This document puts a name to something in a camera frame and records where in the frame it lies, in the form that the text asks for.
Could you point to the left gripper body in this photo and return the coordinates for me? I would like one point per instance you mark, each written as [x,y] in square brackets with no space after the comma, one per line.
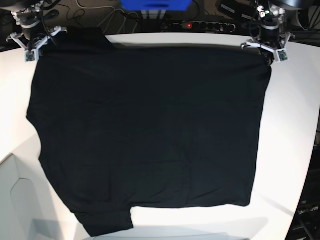
[266,36]

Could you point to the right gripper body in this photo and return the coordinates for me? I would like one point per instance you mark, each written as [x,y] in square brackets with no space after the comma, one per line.
[34,33]

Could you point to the black T-shirt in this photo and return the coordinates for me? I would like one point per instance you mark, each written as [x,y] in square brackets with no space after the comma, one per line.
[165,127]

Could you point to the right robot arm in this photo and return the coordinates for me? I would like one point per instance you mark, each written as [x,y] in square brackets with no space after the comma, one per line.
[30,7]

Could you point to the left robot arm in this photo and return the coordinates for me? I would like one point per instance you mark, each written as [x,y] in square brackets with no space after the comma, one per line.
[267,9]

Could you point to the black power strip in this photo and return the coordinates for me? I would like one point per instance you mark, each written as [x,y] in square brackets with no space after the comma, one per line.
[205,26]

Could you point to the blue box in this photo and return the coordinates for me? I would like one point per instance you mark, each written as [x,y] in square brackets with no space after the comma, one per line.
[143,5]

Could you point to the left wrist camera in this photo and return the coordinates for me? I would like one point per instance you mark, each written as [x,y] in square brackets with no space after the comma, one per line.
[281,55]

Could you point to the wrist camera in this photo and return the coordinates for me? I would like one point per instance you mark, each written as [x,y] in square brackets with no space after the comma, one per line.
[281,55]
[31,55]

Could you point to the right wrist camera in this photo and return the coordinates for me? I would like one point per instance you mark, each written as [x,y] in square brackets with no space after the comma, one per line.
[31,55]

